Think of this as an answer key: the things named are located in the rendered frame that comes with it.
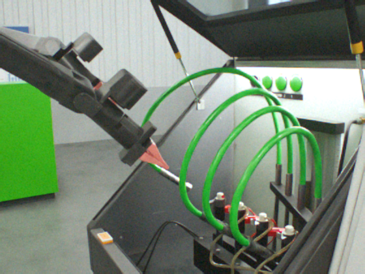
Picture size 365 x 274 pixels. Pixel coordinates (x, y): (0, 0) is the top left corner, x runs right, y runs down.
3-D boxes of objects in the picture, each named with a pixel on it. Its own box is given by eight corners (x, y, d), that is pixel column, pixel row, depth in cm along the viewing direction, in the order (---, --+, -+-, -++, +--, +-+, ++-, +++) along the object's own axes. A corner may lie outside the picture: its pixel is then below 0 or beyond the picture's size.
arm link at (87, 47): (60, 62, 107) (43, 46, 99) (88, 35, 107) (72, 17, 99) (79, 84, 101) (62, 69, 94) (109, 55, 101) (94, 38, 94)
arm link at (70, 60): (58, 68, 101) (51, 62, 96) (76, 51, 102) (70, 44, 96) (74, 85, 101) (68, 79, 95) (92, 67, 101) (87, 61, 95)
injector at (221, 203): (204, 272, 97) (204, 199, 92) (219, 267, 99) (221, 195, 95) (210, 276, 94) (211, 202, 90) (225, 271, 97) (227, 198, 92)
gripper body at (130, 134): (159, 130, 77) (133, 106, 75) (126, 166, 77) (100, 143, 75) (154, 125, 84) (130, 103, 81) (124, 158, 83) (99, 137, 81)
